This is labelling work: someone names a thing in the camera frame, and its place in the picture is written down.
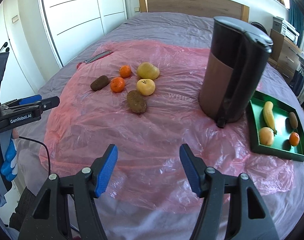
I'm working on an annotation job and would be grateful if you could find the green metal tray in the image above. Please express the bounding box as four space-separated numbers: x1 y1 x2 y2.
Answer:
246 91 304 162

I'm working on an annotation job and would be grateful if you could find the left blue gloved hand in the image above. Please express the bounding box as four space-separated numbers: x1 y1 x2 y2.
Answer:
1 129 19 181

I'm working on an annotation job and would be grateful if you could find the black backpack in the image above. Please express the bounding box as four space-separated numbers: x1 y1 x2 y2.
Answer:
251 21 268 35

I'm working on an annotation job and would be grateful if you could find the white door with handle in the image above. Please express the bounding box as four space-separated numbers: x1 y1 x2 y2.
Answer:
0 4 45 103

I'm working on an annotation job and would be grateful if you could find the wooden headboard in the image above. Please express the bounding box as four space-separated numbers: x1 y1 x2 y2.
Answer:
139 0 249 22

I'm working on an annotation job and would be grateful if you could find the pink plastic sheet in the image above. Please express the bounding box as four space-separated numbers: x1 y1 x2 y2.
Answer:
39 40 294 213

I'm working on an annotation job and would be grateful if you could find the large green yellow apple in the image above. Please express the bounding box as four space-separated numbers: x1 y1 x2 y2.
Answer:
137 62 160 80

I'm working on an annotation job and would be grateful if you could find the white printer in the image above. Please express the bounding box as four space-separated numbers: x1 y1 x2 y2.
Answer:
272 17 300 45

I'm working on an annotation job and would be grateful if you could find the white wardrobe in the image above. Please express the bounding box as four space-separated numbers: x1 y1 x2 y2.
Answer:
41 0 127 66

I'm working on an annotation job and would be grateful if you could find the small yellow apple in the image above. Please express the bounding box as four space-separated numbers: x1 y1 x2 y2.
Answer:
136 79 156 96

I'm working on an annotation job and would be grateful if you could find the brown kiwi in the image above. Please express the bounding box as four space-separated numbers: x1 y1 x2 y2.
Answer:
90 75 109 91
288 112 298 129
127 90 147 114

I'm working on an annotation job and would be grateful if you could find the black steel electric kettle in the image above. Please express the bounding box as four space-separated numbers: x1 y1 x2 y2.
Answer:
199 16 273 128

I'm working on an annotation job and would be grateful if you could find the dark blue tote bag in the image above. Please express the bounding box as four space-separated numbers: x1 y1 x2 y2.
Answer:
289 68 304 96

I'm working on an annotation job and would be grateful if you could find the orange mandarin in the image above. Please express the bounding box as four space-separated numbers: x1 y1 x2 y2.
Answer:
289 132 300 147
119 65 131 78
110 77 125 93

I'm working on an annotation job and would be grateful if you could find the wooden drawer cabinet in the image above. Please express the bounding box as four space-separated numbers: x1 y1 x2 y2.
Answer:
268 29 301 84

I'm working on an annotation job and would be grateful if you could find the teal curtain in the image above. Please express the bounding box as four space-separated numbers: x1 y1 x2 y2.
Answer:
289 0 304 46

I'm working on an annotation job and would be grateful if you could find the yellow banana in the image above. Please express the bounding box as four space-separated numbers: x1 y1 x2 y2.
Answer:
262 101 277 135

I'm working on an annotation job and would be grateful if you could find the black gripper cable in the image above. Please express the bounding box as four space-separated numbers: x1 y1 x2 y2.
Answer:
18 135 52 176

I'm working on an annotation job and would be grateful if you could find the pale yellow spotted apple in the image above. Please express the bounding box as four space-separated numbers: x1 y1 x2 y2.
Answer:
259 127 274 146

